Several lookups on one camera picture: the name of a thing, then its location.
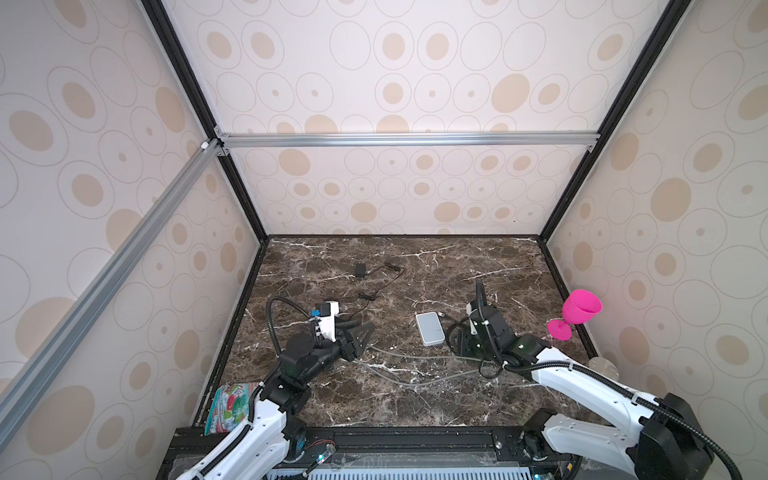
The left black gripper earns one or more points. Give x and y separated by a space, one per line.
352 351

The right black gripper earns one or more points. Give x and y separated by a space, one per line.
466 338

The white rectangular device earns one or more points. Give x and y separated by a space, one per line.
430 329

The small black adapter with cable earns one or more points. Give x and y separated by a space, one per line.
361 271

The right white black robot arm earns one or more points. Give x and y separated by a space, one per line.
626 412

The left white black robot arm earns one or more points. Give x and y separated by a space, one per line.
270 432

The pink plastic goblet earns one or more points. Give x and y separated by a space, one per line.
579 308

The silver round metal lid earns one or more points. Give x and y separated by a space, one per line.
604 367

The colourful snack packet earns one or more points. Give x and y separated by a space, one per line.
229 407

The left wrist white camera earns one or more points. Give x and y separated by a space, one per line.
323 317

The black front rail base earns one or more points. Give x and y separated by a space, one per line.
408 447

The horizontal aluminium frame bar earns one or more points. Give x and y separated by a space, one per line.
227 141

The left diagonal aluminium frame bar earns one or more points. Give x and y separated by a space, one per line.
42 369

